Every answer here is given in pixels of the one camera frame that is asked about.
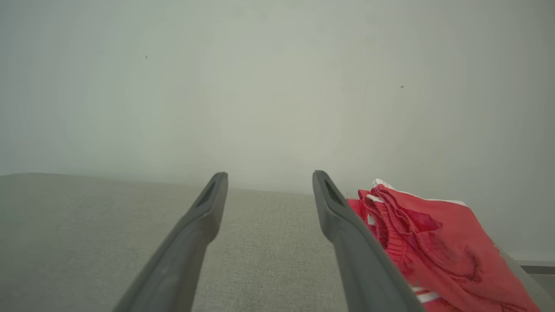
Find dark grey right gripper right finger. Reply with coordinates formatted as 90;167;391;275
312;170;425;312

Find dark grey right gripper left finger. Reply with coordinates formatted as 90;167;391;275
112;172;229;312

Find red white t-shirt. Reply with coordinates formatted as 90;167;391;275
347;197;443;312

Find red white shorts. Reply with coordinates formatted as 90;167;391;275
358;179;540;312

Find grey fabric sofa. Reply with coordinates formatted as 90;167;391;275
0;172;555;312

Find black white wall baseboard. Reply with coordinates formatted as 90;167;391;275
518;260;555;276

